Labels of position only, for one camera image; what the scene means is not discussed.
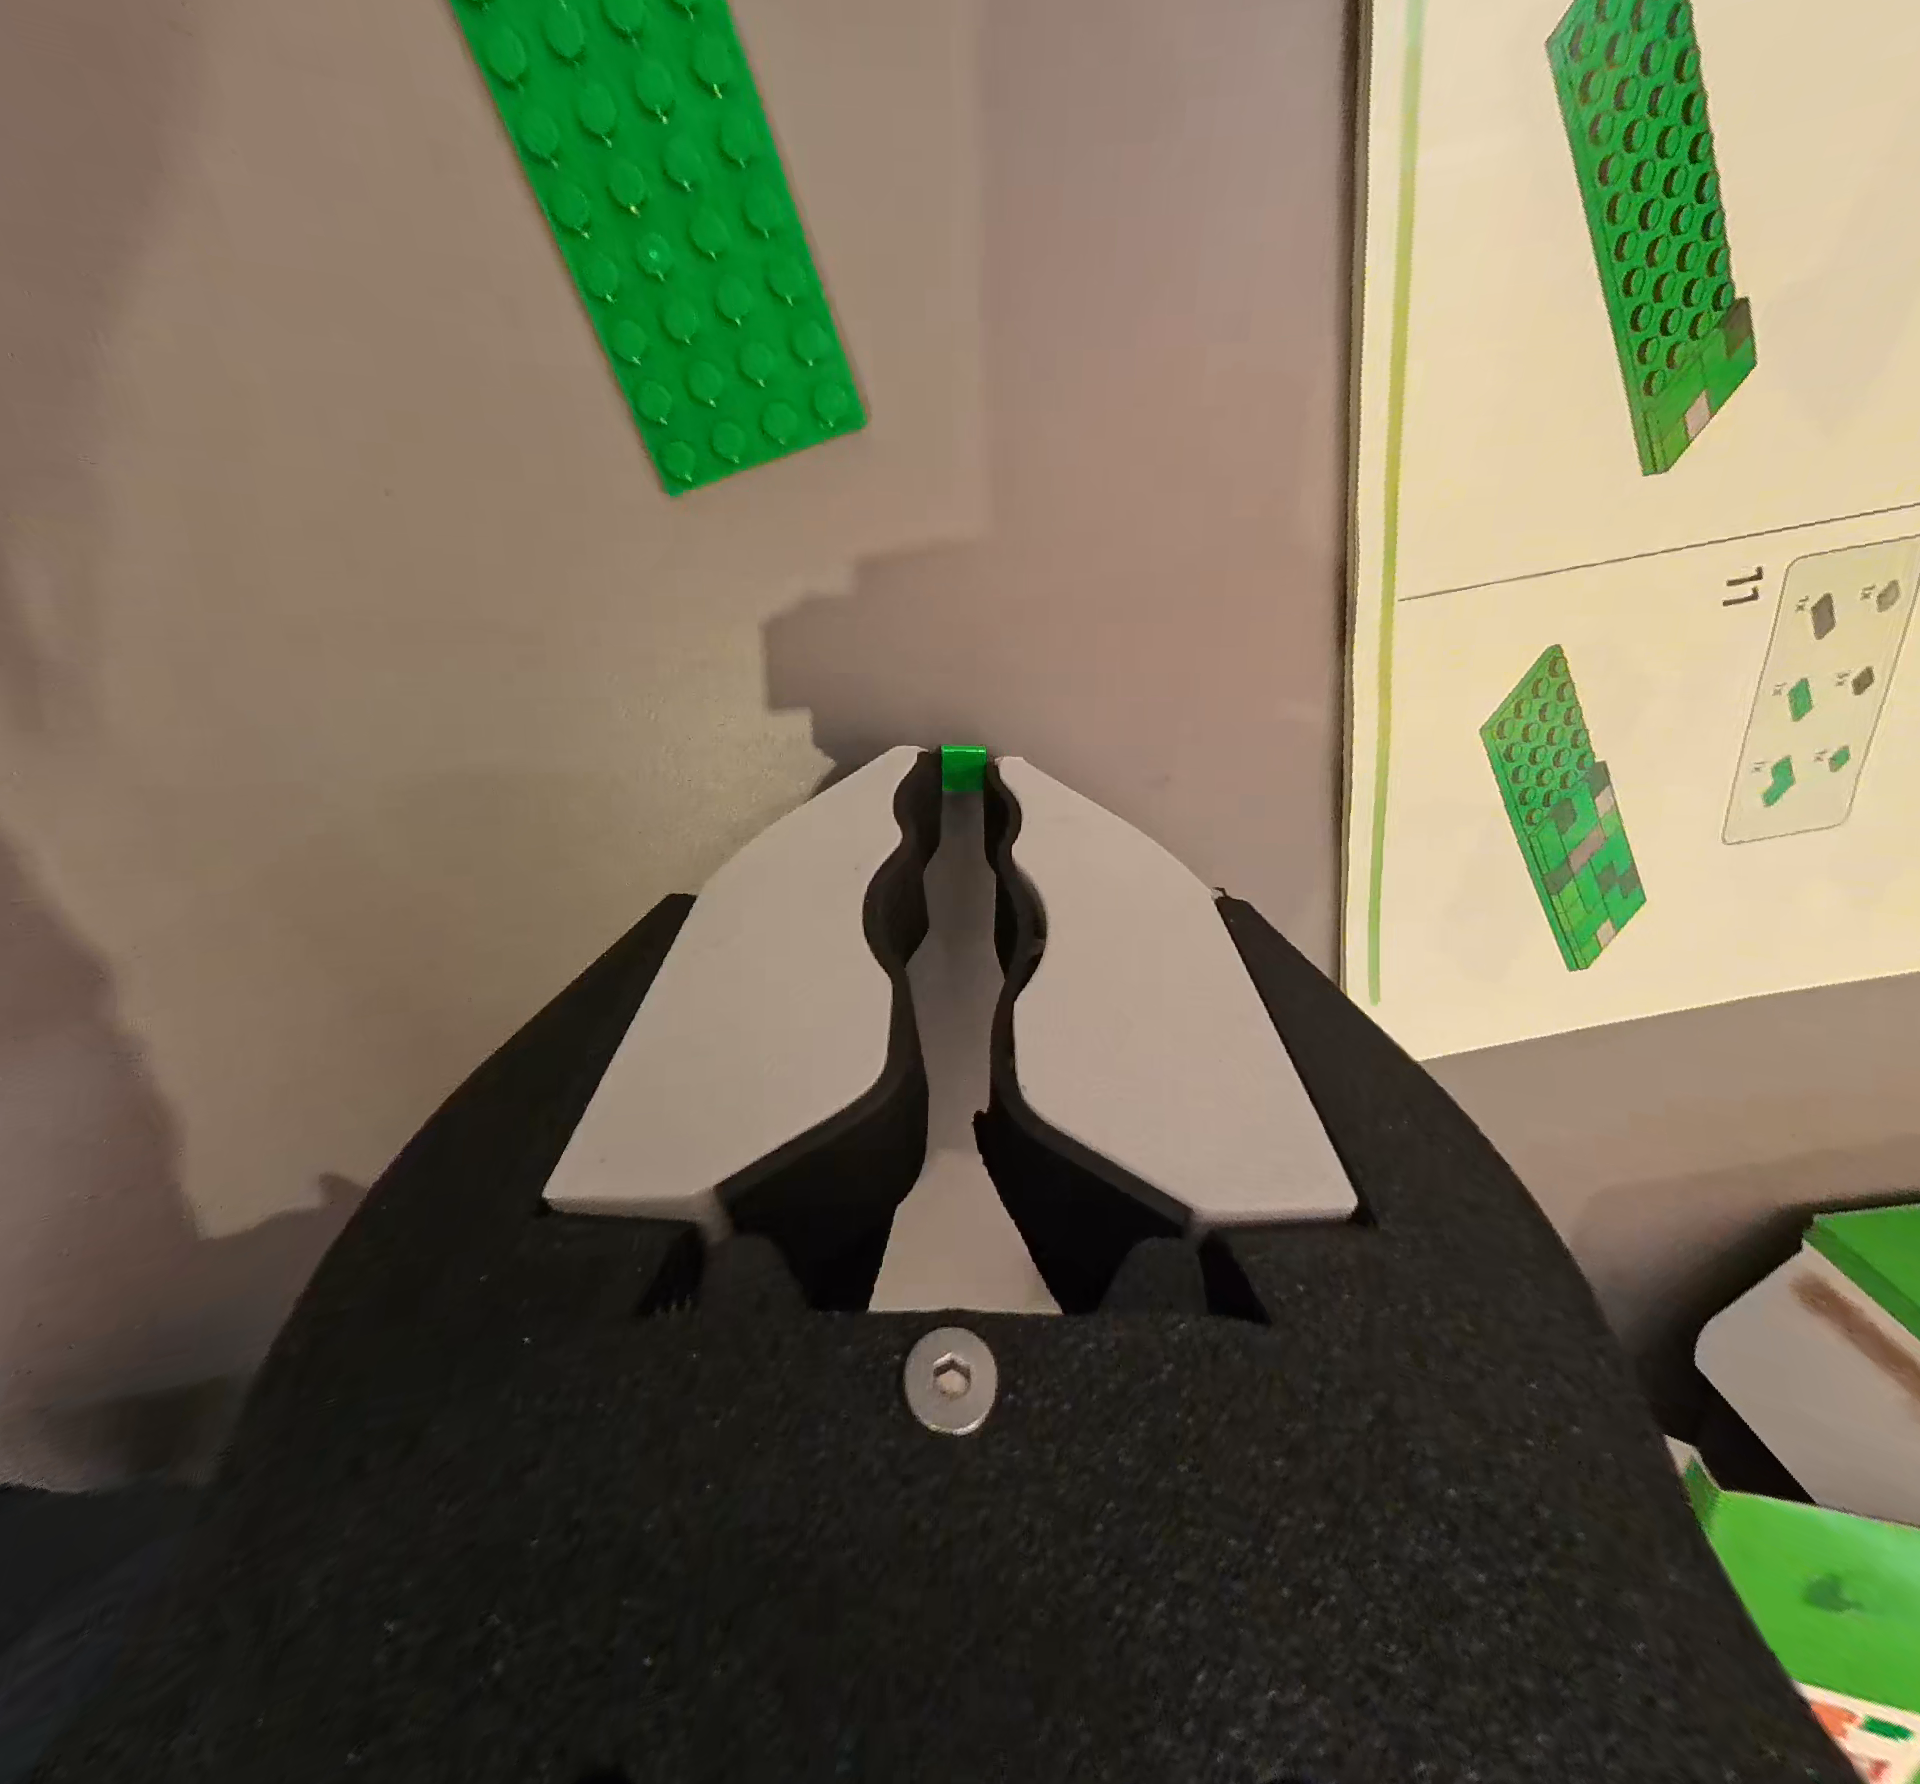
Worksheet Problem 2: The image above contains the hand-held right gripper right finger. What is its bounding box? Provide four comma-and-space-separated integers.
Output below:
974, 755, 1364, 1317

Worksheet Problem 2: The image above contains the pale green instruction booklet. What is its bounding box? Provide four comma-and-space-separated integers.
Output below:
1341, 0, 1920, 1059

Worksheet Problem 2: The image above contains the green toy set box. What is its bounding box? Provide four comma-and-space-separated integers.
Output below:
1664, 1205, 1920, 1784

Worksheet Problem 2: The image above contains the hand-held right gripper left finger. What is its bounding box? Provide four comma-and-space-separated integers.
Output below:
542, 744, 938, 1313

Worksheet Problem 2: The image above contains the large green studded plate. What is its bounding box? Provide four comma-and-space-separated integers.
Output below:
389, 0, 871, 495

